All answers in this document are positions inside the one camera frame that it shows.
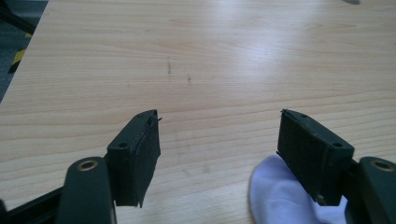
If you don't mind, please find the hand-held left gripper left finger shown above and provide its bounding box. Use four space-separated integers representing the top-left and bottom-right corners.
106 108 163 208

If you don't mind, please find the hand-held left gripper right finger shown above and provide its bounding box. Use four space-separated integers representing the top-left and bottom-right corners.
276 108 356 207

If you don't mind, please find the white cloth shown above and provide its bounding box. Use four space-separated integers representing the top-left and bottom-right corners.
247 154 348 224

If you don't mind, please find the yellow black floor tape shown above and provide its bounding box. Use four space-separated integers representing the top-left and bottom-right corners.
7 46 28 75

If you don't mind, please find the black stand leg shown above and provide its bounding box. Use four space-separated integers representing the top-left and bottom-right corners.
0 2 37 35

